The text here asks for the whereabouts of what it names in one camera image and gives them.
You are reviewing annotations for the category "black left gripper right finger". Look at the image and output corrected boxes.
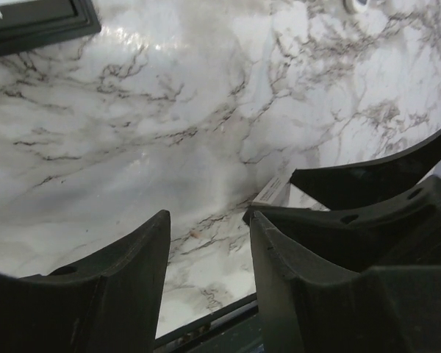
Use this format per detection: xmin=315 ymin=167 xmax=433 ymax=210
xmin=251 ymin=213 xmax=441 ymax=352

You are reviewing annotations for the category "white staple box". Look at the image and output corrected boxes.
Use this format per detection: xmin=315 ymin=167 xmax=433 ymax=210
xmin=251 ymin=175 xmax=329 ymax=211

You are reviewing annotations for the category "light blue stapler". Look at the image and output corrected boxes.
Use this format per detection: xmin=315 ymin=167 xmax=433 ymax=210
xmin=343 ymin=0 xmax=373 ymax=14

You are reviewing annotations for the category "black white chessboard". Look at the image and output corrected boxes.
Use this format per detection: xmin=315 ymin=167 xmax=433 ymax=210
xmin=0 ymin=0 xmax=101 ymax=57

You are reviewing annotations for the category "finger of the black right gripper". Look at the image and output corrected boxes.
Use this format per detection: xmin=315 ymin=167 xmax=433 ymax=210
xmin=243 ymin=176 xmax=441 ymax=272
xmin=290 ymin=129 xmax=441 ymax=210

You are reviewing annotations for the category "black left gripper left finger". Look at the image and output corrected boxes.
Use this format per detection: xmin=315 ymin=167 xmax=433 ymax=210
xmin=0 ymin=210 xmax=171 ymax=352

